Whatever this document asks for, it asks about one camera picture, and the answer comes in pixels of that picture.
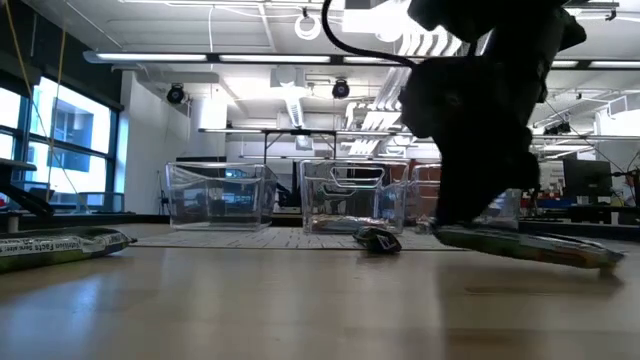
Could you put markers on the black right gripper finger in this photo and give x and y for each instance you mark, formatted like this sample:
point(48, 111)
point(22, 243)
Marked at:
point(475, 190)

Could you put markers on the gold green granola bar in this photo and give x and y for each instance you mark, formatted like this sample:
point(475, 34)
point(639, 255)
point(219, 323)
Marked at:
point(380, 225)
point(335, 224)
point(550, 250)

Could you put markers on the purple green granola bar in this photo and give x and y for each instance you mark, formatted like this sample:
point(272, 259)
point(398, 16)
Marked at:
point(60, 247)

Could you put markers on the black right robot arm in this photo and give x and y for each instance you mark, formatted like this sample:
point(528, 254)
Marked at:
point(500, 20)

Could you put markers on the clear plastic bin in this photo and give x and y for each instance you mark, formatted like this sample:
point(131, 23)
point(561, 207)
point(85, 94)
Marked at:
point(422, 190)
point(220, 200)
point(320, 200)

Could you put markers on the black computer monitor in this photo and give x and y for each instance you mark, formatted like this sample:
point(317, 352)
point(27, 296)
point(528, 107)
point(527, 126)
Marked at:
point(587, 177)

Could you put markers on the black ceiling spotlight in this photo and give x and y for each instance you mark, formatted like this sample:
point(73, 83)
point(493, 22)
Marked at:
point(175, 93)
point(340, 89)

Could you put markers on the black high table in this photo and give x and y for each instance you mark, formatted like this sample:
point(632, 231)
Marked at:
point(300, 132)

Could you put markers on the long ceiling light strip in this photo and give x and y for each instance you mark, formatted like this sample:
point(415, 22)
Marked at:
point(150, 57)

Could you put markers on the large window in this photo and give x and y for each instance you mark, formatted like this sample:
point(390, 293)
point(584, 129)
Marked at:
point(75, 125)

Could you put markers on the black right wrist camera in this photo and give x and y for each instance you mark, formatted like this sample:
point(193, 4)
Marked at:
point(425, 100)

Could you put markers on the white ventilation duct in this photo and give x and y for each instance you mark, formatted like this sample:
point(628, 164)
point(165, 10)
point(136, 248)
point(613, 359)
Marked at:
point(295, 107)

